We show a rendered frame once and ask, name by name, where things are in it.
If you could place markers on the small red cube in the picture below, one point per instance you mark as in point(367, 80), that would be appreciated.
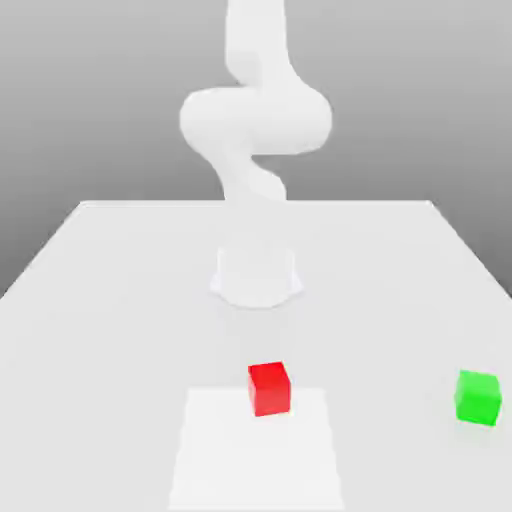
point(270, 390)

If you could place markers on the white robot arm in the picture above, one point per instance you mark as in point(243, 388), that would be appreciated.
point(256, 120)

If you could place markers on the small green cube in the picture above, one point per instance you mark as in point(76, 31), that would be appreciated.
point(478, 398)

